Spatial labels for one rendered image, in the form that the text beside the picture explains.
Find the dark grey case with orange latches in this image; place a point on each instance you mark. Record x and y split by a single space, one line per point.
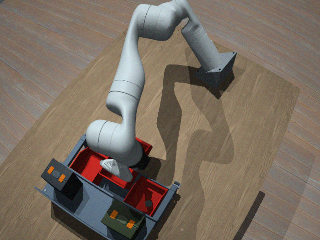
62 179

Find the grey metal shelf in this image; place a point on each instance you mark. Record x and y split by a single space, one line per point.
92 202

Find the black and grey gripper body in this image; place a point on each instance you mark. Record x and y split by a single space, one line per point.
121 170

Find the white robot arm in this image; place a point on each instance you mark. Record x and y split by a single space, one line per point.
118 141

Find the dark green case with orange latches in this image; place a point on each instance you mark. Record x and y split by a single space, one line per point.
123 220

